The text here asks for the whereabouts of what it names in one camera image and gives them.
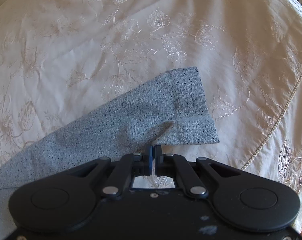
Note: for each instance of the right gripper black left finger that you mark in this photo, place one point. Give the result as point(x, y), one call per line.
point(127, 168)

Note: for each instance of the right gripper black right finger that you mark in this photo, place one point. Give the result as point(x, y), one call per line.
point(180, 170)

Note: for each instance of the grey speckled pants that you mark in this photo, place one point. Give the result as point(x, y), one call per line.
point(169, 110)

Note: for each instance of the cream embroidered bedspread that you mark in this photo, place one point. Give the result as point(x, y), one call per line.
point(61, 59)

